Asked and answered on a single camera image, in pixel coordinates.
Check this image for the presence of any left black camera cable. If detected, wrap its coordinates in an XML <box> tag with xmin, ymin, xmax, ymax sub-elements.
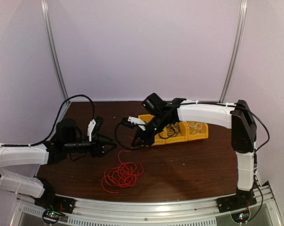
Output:
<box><xmin>0</xmin><ymin>94</ymin><xmax>95</xmax><ymax>148</ymax></box>

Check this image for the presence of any black camera cable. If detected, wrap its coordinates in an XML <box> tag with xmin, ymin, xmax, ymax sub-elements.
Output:
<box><xmin>115</xmin><ymin>121</ymin><xmax>152</xmax><ymax>151</ymax></box>
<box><xmin>0</xmin><ymin>94</ymin><xmax>95</xmax><ymax>148</ymax></box>

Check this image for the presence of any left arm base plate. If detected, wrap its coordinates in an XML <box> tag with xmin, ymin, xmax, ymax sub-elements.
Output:
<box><xmin>33</xmin><ymin>195</ymin><xmax>75</xmax><ymax>214</ymax></box>

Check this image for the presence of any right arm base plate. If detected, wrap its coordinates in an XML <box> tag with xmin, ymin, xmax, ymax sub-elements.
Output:
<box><xmin>217</xmin><ymin>194</ymin><xmax>257</xmax><ymax>213</ymax></box>

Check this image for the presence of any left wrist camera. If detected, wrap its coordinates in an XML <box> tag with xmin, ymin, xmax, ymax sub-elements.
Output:
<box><xmin>87</xmin><ymin>116</ymin><xmax>104</xmax><ymax>142</ymax></box>

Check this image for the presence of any red cable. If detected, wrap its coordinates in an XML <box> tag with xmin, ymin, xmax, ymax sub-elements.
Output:
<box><xmin>101</xmin><ymin>136</ymin><xmax>144</xmax><ymax>194</ymax></box>

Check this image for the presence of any white cable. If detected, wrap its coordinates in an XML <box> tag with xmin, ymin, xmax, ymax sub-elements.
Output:
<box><xmin>186</xmin><ymin>121</ymin><xmax>207</xmax><ymax>137</ymax></box>

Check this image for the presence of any right black camera cable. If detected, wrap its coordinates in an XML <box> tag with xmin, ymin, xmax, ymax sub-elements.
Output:
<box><xmin>115</xmin><ymin>121</ymin><xmax>152</xmax><ymax>151</ymax></box>

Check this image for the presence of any right aluminium frame post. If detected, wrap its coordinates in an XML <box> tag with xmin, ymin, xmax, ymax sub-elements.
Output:
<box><xmin>219</xmin><ymin>0</ymin><xmax>248</xmax><ymax>103</ymax></box>

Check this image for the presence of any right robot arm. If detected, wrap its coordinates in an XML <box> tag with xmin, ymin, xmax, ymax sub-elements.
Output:
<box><xmin>128</xmin><ymin>93</ymin><xmax>257</xmax><ymax>208</ymax></box>

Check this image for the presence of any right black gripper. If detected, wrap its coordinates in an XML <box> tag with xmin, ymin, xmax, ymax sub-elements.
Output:
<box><xmin>132</xmin><ymin>114</ymin><xmax>171</xmax><ymax>147</ymax></box>

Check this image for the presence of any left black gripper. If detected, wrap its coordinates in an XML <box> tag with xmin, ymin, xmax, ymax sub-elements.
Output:
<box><xmin>64</xmin><ymin>133</ymin><xmax>117</xmax><ymax>158</ymax></box>

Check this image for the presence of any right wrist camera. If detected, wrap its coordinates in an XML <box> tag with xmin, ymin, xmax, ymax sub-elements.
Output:
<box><xmin>121</xmin><ymin>116</ymin><xmax>147</xmax><ymax>131</ymax></box>

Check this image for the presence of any aluminium frame post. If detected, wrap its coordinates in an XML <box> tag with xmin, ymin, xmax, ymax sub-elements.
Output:
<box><xmin>40</xmin><ymin>0</ymin><xmax>69</xmax><ymax>100</ymax></box>
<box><xmin>219</xmin><ymin>0</ymin><xmax>248</xmax><ymax>103</ymax></box>

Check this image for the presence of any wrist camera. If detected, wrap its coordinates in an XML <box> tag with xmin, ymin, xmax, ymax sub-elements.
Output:
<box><xmin>87</xmin><ymin>116</ymin><xmax>104</xmax><ymax>142</ymax></box>
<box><xmin>121</xmin><ymin>116</ymin><xmax>147</xmax><ymax>131</ymax></box>

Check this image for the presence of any front aluminium rail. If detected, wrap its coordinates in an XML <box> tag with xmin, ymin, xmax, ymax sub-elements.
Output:
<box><xmin>8</xmin><ymin>186</ymin><xmax>284</xmax><ymax>226</ymax></box>

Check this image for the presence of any left aluminium frame post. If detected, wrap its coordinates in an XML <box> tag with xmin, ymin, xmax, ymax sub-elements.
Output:
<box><xmin>40</xmin><ymin>0</ymin><xmax>69</xmax><ymax>100</ymax></box>

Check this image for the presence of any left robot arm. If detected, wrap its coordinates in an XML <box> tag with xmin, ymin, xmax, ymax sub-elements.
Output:
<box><xmin>0</xmin><ymin>117</ymin><xmax>117</xmax><ymax>209</ymax></box>

